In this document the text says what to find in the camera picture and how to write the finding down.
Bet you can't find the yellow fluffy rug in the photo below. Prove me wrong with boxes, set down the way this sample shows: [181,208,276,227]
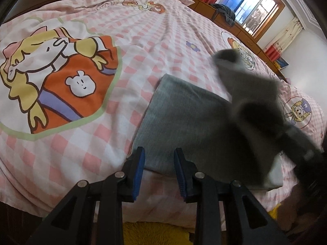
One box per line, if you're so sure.
[122,200,282,245]

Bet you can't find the grey pants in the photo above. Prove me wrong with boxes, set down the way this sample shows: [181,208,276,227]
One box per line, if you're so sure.
[131,48,327,192]

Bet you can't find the blue book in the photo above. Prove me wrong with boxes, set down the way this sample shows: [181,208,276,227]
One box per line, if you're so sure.
[274,57,289,71]

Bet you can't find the dark clothes pile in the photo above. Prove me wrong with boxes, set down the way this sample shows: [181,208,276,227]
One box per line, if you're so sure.
[212,3,237,27]

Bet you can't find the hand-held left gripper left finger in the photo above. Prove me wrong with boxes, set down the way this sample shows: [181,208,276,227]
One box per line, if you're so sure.
[27,147,146,245]

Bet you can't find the window with wooden frame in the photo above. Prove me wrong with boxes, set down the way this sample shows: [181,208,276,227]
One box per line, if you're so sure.
[229,0,286,40]

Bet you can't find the long wooden cabinet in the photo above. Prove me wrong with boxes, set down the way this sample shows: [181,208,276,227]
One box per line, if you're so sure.
[155,0,290,82]

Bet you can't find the pink checked cartoon blanket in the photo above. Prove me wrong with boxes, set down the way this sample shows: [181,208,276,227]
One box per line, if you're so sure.
[0,0,327,231]

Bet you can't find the person's right forearm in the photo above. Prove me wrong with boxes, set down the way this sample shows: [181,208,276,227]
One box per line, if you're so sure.
[277,184,322,235]

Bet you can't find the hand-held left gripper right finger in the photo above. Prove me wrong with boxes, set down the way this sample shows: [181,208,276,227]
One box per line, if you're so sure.
[174,147,291,245]

